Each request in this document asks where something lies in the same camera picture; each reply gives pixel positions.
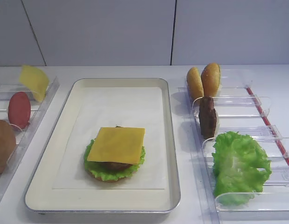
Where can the yellow cheese slice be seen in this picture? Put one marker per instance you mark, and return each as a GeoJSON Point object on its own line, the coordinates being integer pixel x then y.
{"type": "Point", "coordinates": [135, 139]}
{"type": "Point", "coordinates": [35, 80]}

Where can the upright meat patty in rack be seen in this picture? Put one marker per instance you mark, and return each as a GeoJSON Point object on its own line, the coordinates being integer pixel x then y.
{"type": "Point", "coordinates": [207, 117]}

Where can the meat patty on tray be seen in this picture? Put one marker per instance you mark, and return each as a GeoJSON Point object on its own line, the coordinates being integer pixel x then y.
{"type": "Point", "coordinates": [116, 166]}

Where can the lettuce leaf on tray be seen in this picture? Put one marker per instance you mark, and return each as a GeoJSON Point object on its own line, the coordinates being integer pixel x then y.
{"type": "Point", "coordinates": [95, 166]}

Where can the lettuce leaf in rack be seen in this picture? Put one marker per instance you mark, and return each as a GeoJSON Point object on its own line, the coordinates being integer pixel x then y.
{"type": "Point", "coordinates": [241, 167]}

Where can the red tomato slice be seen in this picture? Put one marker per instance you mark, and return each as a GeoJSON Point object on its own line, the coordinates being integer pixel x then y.
{"type": "Point", "coordinates": [19, 110]}

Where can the white parchment paper sheet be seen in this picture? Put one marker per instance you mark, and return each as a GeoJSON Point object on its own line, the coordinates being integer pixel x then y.
{"type": "Point", "coordinates": [109, 107]}

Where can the left bun half in rack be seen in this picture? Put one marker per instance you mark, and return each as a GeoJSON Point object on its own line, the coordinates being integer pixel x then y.
{"type": "Point", "coordinates": [194, 83]}

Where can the bun half in rack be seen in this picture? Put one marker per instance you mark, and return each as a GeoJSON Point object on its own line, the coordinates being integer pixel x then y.
{"type": "Point", "coordinates": [194, 83]}
{"type": "Point", "coordinates": [210, 78]}

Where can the right bun half in rack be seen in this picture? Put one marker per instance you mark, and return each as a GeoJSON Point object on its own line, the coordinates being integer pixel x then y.
{"type": "Point", "coordinates": [210, 78]}

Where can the bottom bun on tray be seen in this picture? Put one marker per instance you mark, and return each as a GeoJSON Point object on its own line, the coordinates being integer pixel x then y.
{"type": "Point", "coordinates": [107, 177]}

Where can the clear right dispenser rack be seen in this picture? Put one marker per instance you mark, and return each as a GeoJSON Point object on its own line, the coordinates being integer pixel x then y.
{"type": "Point", "coordinates": [240, 110]}

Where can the clear dispenser rack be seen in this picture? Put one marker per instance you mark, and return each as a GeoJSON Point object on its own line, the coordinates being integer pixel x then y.
{"type": "Point", "coordinates": [25, 135]}
{"type": "Point", "coordinates": [240, 110]}

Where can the clear left dispenser rack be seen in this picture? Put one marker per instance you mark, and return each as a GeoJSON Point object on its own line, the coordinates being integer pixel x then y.
{"type": "Point", "coordinates": [25, 135]}

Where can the metal baking tray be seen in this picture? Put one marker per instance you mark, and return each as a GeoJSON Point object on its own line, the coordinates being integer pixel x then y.
{"type": "Point", "coordinates": [42, 197]}

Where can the brown bun in left rack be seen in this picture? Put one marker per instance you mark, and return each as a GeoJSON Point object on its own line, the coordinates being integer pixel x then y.
{"type": "Point", "coordinates": [7, 143]}

